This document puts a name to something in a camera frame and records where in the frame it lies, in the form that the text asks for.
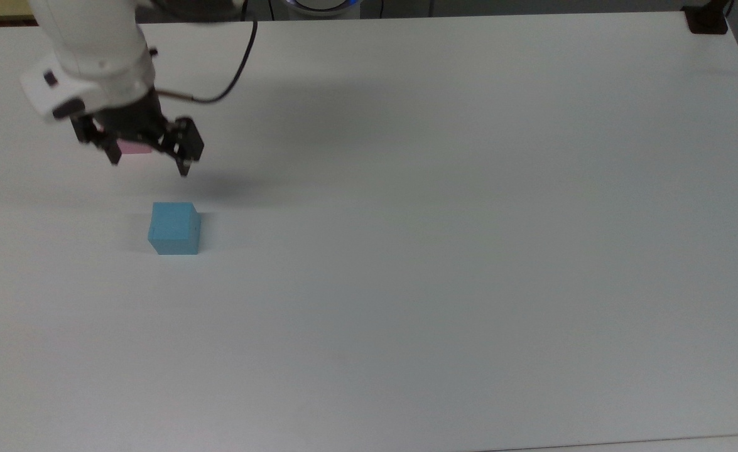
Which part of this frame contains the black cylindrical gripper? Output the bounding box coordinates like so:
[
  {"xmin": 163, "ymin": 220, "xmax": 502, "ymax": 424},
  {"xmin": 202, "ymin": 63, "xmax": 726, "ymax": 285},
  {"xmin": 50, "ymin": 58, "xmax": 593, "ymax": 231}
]
[{"xmin": 70, "ymin": 92, "xmax": 205, "ymax": 178}]

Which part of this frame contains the blue cube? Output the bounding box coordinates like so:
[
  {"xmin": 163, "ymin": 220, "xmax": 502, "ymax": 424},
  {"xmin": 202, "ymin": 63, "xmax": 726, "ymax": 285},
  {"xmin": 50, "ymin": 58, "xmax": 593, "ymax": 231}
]
[{"xmin": 148, "ymin": 202, "xmax": 202, "ymax": 256}]

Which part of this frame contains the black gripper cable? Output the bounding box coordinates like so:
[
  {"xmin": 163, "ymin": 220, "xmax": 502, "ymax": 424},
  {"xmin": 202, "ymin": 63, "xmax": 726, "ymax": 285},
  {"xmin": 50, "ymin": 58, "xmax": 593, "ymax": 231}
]
[{"xmin": 155, "ymin": 18, "xmax": 259, "ymax": 105}]

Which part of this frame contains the black corner clamp mount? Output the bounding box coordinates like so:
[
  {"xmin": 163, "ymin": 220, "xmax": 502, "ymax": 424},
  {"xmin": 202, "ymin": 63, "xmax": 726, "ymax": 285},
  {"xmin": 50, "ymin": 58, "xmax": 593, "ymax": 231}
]
[{"xmin": 683, "ymin": 0, "xmax": 731, "ymax": 35}]

